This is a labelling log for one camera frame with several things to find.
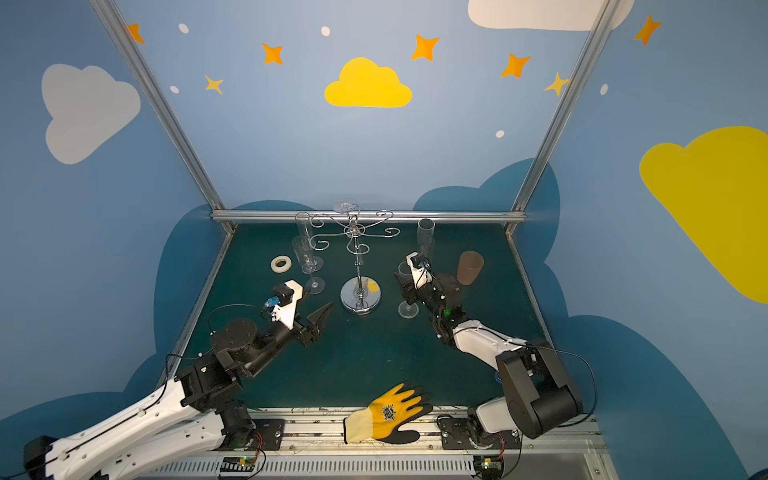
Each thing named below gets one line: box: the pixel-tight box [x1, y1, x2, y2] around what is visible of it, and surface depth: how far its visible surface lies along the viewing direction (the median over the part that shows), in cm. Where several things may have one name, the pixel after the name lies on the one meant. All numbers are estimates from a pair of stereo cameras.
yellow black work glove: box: [344, 382, 433, 445], surface depth 76 cm
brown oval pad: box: [457, 251, 484, 286], surface depth 102 cm
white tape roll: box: [270, 255, 292, 273], surface depth 110 cm
